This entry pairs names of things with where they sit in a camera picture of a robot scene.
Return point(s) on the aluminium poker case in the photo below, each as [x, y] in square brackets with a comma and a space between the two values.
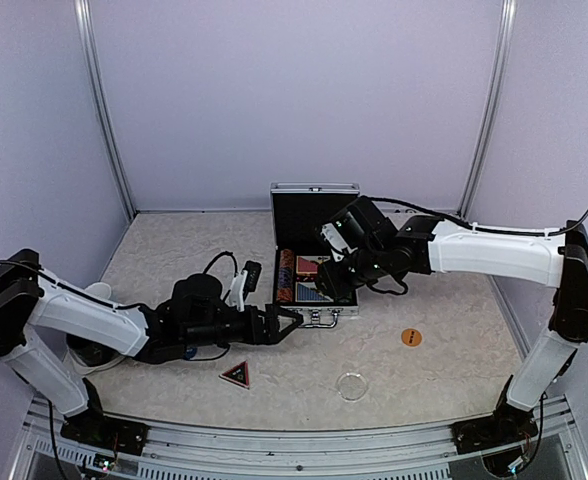
[298, 211]

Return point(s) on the front aluminium frame rail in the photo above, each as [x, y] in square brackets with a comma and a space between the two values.
[180, 451]

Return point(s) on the aluminium post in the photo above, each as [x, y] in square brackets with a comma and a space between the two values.
[83, 15]
[491, 106]

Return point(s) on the clear round dealer puck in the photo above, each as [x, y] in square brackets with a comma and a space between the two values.
[351, 386]

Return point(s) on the clear round tray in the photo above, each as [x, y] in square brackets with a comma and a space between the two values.
[87, 357]

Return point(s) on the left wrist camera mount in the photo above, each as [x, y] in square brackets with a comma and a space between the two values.
[243, 284]

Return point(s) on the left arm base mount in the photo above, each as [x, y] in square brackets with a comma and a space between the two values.
[93, 427]

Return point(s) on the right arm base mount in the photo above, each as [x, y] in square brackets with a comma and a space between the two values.
[505, 425]

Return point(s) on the blue small blind button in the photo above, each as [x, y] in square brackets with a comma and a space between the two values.
[190, 353]

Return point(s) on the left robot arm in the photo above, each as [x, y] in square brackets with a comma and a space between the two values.
[197, 314]

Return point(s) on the red triangular dealer button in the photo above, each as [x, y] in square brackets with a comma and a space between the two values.
[237, 375]

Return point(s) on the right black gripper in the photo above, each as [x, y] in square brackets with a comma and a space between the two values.
[335, 286]

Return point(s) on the left rear aluminium post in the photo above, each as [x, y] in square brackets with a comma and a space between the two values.
[83, 15]

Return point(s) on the right rear aluminium post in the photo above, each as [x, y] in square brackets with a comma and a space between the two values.
[491, 106]

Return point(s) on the left chip row in case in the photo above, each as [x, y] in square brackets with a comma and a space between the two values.
[285, 277]

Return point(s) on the blue playing card deck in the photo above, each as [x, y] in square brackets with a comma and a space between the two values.
[307, 292]

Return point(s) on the red playing card deck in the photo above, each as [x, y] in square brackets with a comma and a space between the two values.
[308, 266]

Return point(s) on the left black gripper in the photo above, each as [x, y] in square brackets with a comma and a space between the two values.
[270, 335]

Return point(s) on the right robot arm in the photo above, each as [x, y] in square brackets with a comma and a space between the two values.
[367, 246]

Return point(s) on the orange big blind button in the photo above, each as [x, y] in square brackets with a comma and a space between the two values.
[411, 337]

